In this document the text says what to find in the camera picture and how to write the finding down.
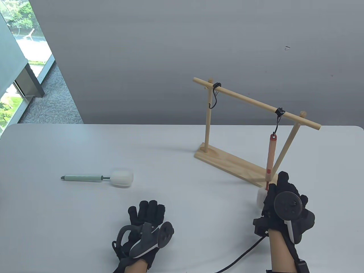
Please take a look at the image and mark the person's left hand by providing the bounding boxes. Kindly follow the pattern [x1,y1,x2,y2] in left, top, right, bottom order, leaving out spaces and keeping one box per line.
[114,200,167,273]

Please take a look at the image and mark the person's right hand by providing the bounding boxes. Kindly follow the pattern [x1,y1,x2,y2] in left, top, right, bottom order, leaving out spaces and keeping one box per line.
[263,171,315,245]

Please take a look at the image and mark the wooden-handled sponge brush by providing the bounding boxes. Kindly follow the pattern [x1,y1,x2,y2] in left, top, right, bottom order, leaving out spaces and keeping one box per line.
[257,134,278,209]

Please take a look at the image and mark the person's right forearm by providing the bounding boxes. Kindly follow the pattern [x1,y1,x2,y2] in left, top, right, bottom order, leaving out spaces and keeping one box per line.
[269,229,297,273]

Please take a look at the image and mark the person's left forearm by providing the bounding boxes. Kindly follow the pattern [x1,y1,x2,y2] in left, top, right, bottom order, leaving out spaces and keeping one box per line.
[125,260,149,273]

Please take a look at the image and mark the grey right hand controller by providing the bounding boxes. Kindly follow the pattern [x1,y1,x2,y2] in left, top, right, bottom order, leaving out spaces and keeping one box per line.
[274,192,302,245]

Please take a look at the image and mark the grey hand controller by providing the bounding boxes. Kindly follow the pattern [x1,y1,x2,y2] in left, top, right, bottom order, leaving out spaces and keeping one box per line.
[112,222,174,259]
[274,192,302,245]

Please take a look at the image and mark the grey left hand controller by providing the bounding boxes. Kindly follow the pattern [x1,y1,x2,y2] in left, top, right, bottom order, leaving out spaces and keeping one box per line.
[112,222,174,259]

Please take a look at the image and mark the wooden hanging rack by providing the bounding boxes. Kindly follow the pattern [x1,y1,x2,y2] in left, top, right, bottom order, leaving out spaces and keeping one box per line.
[193,77,322,188]

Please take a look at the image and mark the black metal hook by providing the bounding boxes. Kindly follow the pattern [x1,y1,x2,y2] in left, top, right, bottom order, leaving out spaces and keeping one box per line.
[272,107,286,136]
[209,82,222,109]

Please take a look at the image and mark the grey window pillar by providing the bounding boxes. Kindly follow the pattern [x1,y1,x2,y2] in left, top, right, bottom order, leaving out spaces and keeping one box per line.
[0,13,46,98]

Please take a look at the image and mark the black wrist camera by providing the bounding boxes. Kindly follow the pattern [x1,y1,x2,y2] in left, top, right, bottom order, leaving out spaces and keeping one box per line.
[253,217,270,236]

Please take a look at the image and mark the green-handled sponge brush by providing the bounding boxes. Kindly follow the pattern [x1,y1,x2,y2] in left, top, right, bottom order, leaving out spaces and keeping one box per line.
[61,168,134,189]

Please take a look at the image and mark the black cable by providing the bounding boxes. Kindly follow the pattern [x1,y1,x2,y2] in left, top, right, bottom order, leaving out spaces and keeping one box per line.
[215,234,269,273]

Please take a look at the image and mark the black forearm strap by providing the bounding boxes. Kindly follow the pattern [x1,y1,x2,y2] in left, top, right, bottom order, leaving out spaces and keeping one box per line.
[293,255,310,273]

